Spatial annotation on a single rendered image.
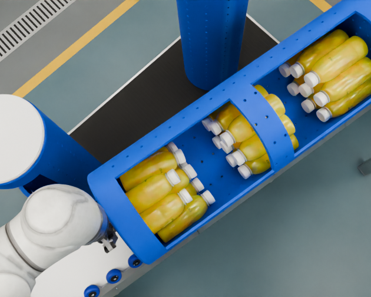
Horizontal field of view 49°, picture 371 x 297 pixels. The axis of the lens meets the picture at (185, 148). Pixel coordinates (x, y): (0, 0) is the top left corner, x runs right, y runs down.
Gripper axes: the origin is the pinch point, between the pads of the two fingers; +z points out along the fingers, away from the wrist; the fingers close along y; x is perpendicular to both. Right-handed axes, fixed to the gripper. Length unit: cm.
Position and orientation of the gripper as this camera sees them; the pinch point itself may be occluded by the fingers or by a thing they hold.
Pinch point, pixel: (109, 229)
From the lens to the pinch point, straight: 104.0
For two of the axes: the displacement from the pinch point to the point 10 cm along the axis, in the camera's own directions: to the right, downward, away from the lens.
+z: 0.5, 2.6, 9.7
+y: 5.8, 7.8, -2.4
